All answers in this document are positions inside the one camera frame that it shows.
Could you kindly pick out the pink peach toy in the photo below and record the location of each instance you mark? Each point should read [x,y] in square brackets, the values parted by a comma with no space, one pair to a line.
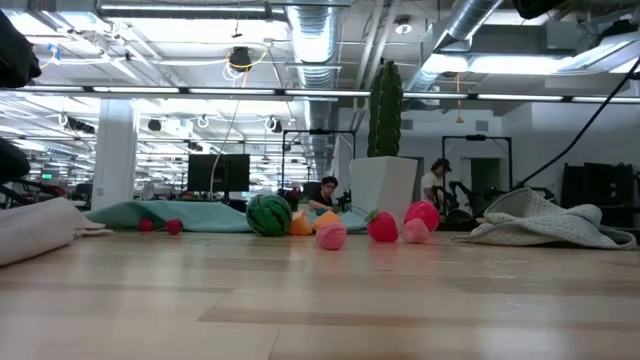
[331,236]
[415,232]

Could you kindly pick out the green watermelon toy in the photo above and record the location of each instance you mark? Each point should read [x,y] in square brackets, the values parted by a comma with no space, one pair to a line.
[268,215]

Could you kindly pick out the red strawberry toy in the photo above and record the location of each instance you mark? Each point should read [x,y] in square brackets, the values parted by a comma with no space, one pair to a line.
[383,227]

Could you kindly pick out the red apple toy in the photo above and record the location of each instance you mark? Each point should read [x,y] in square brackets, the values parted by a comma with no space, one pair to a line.
[424,212]

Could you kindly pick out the red cherry toy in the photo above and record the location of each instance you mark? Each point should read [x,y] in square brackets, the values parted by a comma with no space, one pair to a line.
[145,225]
[174,226]

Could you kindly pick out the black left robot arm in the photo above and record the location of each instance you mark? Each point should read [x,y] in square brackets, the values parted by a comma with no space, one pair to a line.
[15,55]

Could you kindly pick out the black background robot arm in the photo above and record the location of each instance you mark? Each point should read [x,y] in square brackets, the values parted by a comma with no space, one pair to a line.
[460,192]

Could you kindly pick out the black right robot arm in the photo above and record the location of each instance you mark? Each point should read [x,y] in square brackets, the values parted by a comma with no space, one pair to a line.
[535,7]

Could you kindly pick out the person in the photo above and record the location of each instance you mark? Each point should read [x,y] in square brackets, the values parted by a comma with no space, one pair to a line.
[12,162]
[325,195]
[434,180]

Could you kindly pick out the white planter pot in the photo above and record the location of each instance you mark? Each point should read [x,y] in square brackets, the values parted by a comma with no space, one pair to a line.
[382,182]

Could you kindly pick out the long ceiling light strip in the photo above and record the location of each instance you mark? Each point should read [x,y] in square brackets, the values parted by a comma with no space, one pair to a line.
[320,92]

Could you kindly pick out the green cactus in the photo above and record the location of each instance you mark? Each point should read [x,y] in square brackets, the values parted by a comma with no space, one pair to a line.
[385,110]

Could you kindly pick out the black office monitor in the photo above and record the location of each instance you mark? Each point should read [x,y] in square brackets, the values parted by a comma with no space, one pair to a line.
[218,172]

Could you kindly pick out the teal cloth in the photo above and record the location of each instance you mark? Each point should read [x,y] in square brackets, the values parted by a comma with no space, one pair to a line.
[210,215]

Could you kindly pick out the black ceiling device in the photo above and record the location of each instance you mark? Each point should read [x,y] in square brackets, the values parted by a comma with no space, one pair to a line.
[240,57]

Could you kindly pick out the white building pillar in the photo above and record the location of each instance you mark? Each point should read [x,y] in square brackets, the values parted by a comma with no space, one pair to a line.
[115,155]

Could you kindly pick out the grey waffle cloth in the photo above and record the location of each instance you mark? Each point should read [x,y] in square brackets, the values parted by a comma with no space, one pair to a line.
[540,220]

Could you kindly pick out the black cabinet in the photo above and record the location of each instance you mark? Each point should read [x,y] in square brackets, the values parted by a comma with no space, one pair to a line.
[600,185]

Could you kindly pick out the beige cloth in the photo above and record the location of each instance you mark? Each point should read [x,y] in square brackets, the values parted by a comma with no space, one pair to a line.
[35,227]

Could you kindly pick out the black metal gantry frame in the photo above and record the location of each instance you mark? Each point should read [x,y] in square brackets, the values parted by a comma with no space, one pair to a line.
[475,137]
[320,131]

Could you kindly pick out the silver ventilation duct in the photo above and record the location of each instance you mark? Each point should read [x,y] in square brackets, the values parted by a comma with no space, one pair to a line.
[312,35]
[465,17]

